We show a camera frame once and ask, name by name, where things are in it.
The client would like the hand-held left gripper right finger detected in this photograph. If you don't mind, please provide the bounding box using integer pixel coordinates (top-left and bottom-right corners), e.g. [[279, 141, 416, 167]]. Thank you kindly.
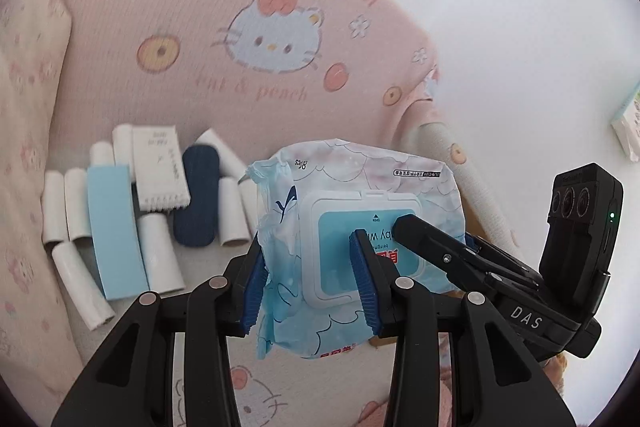
[[348, 229, 576, 427]]

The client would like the cream floral pillow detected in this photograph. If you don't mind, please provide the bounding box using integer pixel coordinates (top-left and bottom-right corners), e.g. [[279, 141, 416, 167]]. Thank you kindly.
[[0, 0, 86, 408]]

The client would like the brown fuzzy object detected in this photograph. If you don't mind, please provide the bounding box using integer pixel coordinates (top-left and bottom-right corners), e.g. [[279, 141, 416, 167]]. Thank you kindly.
[[542, 352, 568, 395]]

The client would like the plain light blue box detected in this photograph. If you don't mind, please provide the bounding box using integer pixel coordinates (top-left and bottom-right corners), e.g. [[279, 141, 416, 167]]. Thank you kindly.
[[86, 164, 150, 300]]

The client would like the pile of white paper tubes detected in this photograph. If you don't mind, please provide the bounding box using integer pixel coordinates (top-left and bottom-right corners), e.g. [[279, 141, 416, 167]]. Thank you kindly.
[[41, 127, 261, 332]]

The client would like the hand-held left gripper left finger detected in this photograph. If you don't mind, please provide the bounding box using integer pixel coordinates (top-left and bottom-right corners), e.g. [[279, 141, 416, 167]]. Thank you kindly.
[[50, 234, 266, 427]]

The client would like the blue wet wipes pack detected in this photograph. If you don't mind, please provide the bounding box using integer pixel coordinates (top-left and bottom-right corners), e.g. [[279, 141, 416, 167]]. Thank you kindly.
[[247, 138, 468, 360]]

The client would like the pink Hello Kitty blanket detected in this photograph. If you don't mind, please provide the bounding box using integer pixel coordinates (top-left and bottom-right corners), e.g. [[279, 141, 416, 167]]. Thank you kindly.
[[0, 0, 551, 427]]

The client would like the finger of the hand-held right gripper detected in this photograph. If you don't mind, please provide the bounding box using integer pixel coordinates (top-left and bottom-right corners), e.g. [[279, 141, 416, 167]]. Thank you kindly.
[[392, 214, 538, 294], [464, 234, 544, 284]]

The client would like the pale green white box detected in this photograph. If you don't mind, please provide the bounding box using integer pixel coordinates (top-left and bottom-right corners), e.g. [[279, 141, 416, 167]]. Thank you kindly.
[[610, 84, 640, 164]]

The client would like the navy glasses case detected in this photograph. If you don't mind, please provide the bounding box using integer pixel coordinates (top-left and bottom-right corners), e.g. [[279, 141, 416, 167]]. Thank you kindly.
[[173, 144, 221, 249]]

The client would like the white spiral notebook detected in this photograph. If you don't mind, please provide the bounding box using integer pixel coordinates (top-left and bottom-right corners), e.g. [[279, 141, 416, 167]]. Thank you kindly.
[[131, 125, 192, 211]]

